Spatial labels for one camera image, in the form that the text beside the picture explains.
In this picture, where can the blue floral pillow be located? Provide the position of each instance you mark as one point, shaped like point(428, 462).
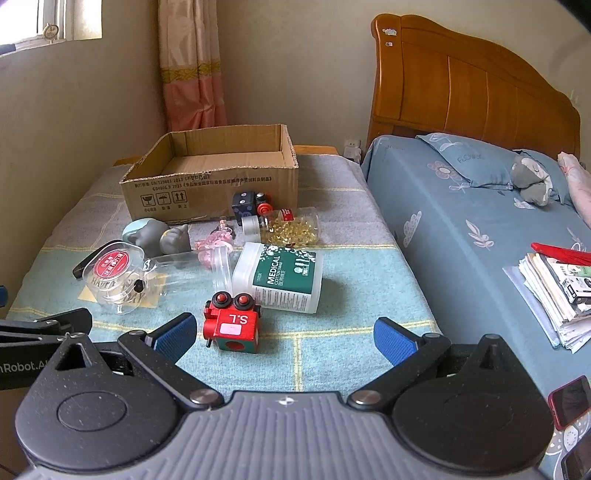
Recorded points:
point(466, 161)

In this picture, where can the white cotton swab box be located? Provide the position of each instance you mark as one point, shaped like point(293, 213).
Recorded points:
point(281, 277)

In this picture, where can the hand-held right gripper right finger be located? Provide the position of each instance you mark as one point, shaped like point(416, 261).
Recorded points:
point(395, 339)

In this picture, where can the clear round container red label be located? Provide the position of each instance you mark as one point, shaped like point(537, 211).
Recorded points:
point(111, 267)

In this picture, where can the clear bottle of yellow capsules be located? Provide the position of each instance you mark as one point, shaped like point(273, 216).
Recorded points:
point(295, 226)

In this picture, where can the pink patterned curtain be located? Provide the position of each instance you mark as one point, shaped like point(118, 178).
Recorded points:
point(194, 69)

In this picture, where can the pink cloth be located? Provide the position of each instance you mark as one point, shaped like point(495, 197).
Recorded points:
point(577, 180)

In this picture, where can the dark phone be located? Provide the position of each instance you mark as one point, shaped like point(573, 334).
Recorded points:
point(579, 464)

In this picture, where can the grey elephant toy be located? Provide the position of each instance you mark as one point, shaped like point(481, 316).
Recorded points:
point(175, 240)

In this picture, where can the window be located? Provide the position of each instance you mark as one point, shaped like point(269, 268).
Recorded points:
point(27, 18)

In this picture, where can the clear glass cup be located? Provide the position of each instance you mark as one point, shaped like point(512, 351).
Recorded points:
point(184, 277)

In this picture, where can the red phone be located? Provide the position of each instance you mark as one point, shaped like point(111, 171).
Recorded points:
point(570, 401)

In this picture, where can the brown cardboard box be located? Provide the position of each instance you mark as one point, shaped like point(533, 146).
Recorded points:
point(207, 194)

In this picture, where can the small white figurine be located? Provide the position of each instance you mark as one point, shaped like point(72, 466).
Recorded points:
point(353, 148)

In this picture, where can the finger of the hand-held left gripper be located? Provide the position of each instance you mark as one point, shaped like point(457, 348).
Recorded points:
point(51, 323)

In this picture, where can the red wooden toy train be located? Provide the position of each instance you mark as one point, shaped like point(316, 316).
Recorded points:
point(231, 327)

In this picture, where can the stack of papers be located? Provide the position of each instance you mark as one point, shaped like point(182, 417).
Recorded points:
point(545, 295)

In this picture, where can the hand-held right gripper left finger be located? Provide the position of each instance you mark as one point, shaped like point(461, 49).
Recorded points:
point(178, 334)

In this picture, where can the wooden headboard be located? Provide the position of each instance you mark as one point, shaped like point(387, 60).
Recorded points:
point(461, 92)

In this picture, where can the red flat object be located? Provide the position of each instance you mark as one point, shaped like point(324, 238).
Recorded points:
point(563, 253)

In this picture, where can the white sticker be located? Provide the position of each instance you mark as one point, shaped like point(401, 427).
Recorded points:
point(390, 32)

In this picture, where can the black flat object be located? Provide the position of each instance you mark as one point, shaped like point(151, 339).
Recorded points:
point(85, 267)

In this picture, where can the small round clock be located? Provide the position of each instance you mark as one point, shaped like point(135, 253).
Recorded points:
point(50, 31)

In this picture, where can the black wooden toy train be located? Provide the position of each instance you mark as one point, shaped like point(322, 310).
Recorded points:
point(242, 205)

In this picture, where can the grey plush toy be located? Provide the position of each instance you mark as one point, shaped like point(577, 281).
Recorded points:
point(531, 180)

